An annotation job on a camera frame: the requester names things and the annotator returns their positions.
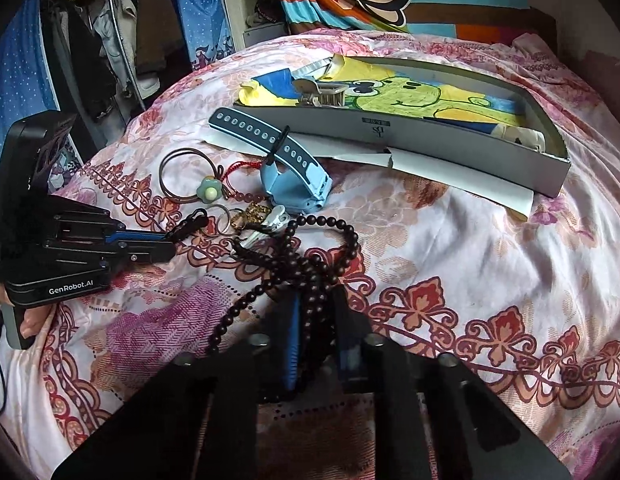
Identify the black bead necklace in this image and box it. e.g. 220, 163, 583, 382
204, 212, 361, 357

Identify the white paper sheet under box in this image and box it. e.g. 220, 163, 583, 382
199, 123, 536, 219

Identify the grey storage box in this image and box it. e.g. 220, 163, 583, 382
243, 22, 288, 48

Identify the grey shallow cardboard box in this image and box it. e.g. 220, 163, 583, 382
234, 58, 572, 197

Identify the blue dotted hanging fabric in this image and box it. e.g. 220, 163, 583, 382
174, 0, 235, 70

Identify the silver snap hair clip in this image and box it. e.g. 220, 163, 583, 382
232, 205, 292, 256

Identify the white small object in box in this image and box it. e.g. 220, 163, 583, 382
490, 124, 546, 153

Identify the red string bead bracelet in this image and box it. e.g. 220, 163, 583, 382
216, 159, 271, 204

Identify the blue kids smartwatch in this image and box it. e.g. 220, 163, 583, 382
208, 107, 333, 214

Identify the gold chain jewelry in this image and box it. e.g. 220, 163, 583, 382
230, 203, 272, 231

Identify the colourful cartoon drawing paper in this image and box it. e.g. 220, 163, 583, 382
237, 54, 530, 133

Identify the hanging clothes rack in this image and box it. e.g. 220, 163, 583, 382
40, 0, 188, 157

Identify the thin metal ring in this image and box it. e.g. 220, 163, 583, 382
204, 202, 239, 235

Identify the grey claw hair clip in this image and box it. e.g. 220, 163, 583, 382
293, 78, 348, 107

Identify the person's left hand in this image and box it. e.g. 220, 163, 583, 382
0, 284, 52, 338

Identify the pink floral bedspread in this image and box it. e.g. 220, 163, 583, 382
0, 30, 620, 479

